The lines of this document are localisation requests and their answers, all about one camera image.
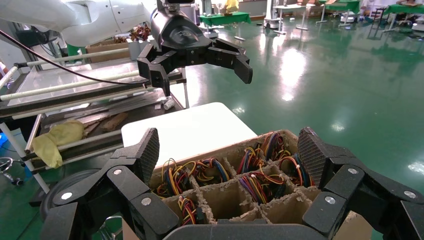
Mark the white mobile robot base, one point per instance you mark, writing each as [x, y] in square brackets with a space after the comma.
[272, 22]

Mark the white metal table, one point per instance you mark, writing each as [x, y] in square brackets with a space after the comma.
[291, 6]

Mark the brown cardboard divider box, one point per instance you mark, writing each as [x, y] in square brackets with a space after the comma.
[225, 202]

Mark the yellow cloth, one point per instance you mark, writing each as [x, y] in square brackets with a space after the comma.
[56, 139]

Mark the metal shelf cart white rods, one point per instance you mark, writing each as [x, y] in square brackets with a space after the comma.
[66, 86]

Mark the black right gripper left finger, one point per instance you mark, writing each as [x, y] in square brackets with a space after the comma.
[116, 185]

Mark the brown wooden scrap piece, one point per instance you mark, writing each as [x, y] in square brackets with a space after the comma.
[112, 122]

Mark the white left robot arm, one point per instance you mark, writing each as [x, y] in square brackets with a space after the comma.
[99, 16]

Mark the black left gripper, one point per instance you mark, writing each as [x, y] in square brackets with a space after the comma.
[179, 33]

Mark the open brown cardboard carton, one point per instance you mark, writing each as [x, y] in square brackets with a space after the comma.
[106, 44]

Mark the yellow object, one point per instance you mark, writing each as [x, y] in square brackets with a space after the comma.
[232, 6]

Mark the table with green cloth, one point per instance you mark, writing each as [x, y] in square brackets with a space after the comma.
[404, 9]
[225, 18]
[344, 5]

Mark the small white roll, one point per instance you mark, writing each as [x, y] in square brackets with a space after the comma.
[169, 104]

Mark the black round wheel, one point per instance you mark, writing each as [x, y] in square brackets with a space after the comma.
[64, 181]

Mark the dried red brown plant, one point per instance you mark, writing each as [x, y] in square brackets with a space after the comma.
[140, 33]

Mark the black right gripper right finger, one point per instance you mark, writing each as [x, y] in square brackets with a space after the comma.
[348, 185]

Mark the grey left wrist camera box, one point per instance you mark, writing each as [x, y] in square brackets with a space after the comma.
[179, 1]

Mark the clear flat acrylic sheet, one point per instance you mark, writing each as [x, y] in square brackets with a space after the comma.
[59, 78]

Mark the metal chair base with caster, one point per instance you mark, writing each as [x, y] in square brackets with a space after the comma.
[16, 181]

